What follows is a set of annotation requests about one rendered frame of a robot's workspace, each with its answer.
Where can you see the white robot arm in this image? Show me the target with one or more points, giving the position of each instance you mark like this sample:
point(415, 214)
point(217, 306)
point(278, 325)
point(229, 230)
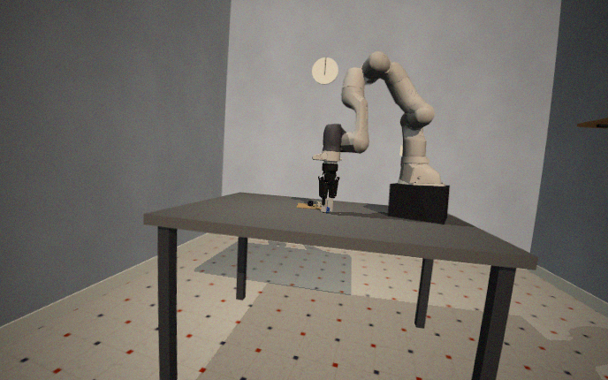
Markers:
point(415, 168)

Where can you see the orange flat mat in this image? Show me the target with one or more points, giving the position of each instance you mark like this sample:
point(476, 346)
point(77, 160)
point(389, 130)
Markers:
point(305, 206)

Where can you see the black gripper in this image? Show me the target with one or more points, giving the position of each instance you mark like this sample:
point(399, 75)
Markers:
point(328, 180)

